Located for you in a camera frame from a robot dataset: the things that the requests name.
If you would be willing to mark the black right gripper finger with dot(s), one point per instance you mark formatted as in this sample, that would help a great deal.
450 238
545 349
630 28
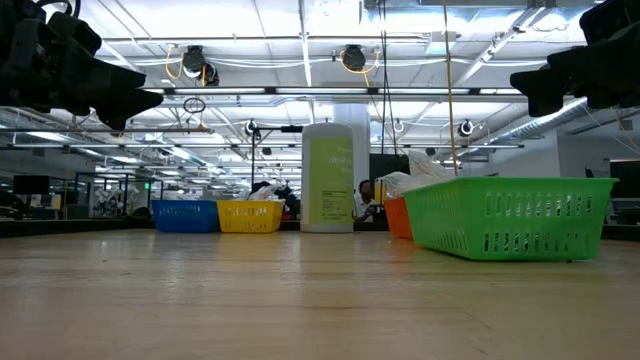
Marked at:
590 55
542 87

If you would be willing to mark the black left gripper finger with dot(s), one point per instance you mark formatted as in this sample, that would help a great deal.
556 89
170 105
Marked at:
85 70
125 107

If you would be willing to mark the green plastic basket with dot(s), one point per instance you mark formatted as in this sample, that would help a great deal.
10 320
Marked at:
500 186

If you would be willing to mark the black monitor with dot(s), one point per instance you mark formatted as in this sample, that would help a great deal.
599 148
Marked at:
390 165
30 184
625 180

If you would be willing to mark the blue plastic basket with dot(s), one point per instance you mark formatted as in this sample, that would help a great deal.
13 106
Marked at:
185 217

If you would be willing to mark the yellow plastic basket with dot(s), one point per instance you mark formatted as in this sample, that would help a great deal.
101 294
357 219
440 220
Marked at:
250 204

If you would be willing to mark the black boom stand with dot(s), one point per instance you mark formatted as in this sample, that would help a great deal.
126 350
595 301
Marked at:
292 128

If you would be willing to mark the orange plastic basket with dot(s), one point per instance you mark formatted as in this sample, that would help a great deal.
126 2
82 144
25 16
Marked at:
398 220

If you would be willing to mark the person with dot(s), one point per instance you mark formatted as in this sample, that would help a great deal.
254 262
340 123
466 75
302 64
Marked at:
365 190

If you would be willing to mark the white wipes canister green label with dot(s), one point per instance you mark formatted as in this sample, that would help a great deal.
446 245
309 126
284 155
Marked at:
327 175

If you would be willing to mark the silver ventilation duct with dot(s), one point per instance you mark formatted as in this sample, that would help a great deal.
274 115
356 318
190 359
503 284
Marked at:
540 125

